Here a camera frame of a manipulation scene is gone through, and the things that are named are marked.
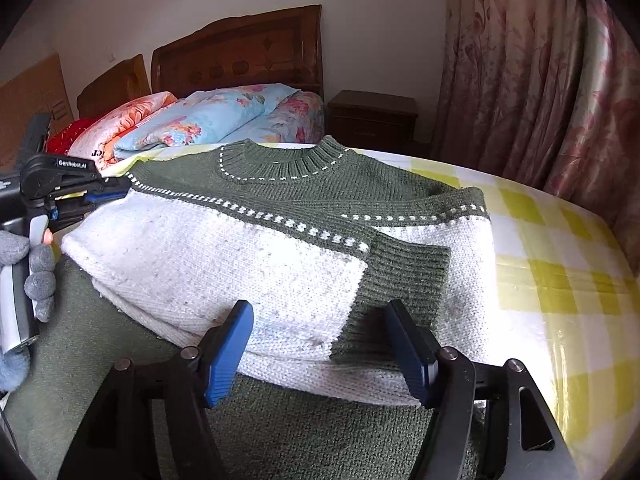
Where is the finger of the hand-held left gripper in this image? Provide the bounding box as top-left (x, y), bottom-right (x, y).
top-left (47, 199), bottom-right (103, 227)
top-left (82, 175), bottom-right (132, 207)

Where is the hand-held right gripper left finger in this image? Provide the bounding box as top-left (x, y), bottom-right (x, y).
top-left (71, 300), bottom-right (255, 480)

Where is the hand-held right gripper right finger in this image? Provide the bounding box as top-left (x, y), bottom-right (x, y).
top-left (384, 299), bottom-right (581, 480)

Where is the green and white knitted sweater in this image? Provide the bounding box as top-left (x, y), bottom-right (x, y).
top-left (22, 137), bottom-right (493, 480)

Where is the person's left forearm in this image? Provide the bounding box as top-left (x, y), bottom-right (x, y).
top-left (0, 347), bottom-right (32, 393)

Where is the person's left hand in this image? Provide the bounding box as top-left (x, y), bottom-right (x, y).
top-left (0, 227), bottom-right (57, 323)

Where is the red blanket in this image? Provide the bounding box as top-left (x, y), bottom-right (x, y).
top-left (46, 117), bottom-right (101, 157)

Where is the pink floral quilt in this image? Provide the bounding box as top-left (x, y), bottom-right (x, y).
top-left (67, 91), bottom-right (178, 163)

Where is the light wooden wardrobe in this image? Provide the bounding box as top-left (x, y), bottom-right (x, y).
top-left (0, 52), bottom-right (76, 171)

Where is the small wooden headboard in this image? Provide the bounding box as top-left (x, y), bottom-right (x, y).
top-left (76, 54), bottom-right (152, 120)

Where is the blue floral pillow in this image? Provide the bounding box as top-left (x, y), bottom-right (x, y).
top-left (114, 84), bottom-right (301, 152)

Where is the yellow checked bed sheet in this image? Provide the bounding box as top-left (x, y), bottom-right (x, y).
top-left (115, 142), bottom-right (640, 461)

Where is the large carved wooden headboard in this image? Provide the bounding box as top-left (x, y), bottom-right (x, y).
top-left (151, 5), bottom-right (325, 106)

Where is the dark wooden nightstand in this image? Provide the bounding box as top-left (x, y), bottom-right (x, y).
top-left (327, 90), bottom-right (418, 153)

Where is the pink floral curtain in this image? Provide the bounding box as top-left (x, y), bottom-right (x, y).
top-left (432, 0), bottom-right (640, 276)

